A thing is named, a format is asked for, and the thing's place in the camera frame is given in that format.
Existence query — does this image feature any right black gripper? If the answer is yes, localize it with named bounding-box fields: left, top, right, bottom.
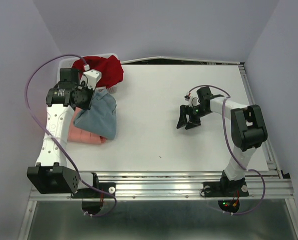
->
left=176, top=104, right=211, bottom=130

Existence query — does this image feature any light blue denim skirt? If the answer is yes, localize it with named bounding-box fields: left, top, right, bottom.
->
left=73, top=89, right=117, bottom=140

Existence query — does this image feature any red skirt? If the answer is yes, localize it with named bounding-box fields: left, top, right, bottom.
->
left=68, top=55, right=124, bottom=89

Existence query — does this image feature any pink pleated skirt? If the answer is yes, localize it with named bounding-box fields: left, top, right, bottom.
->
left=68, top=108, right=107, bottom=145

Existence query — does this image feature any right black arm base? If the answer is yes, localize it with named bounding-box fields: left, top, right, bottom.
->
left=200, top=181, right=249, bottom=198

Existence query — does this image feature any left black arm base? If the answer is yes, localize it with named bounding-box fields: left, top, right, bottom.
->
left=71, top=182, right=116, bottom=199

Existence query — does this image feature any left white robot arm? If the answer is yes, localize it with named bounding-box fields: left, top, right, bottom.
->
left=27, top=65, right=101, bottom=194

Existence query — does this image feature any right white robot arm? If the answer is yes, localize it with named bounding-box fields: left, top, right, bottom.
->
left=176, top=85, right=268, bottom=198

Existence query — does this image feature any white plastic basket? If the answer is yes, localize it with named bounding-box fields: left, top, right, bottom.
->
left=57, top=53, right=119, bottom=94

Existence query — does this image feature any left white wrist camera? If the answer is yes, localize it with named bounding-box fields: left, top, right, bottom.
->
left=80, top=69, right=102, bottom=90

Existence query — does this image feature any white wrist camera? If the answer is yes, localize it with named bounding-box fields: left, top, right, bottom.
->
left=80, top=69, right=102, bottom=90
left=184, top=92, right=199, bottom=107

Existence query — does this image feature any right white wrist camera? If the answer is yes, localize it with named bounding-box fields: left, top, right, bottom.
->
left=184, top=92, right=199, bottom=107

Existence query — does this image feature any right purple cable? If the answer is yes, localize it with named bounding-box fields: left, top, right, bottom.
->
left=186, top=85, right=266, bottom=217

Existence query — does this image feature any aluminium mounting rail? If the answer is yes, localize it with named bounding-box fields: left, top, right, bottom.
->
left=28, top=170, right=295, bottom=201

